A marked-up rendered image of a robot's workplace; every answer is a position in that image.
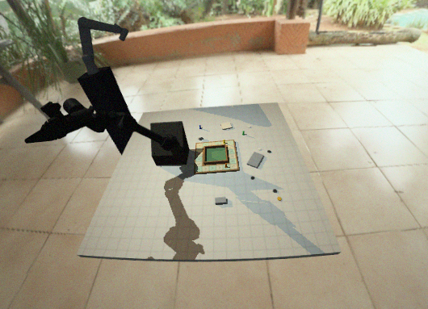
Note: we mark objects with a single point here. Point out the beige rectangular block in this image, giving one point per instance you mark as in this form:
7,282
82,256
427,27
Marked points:
226,125

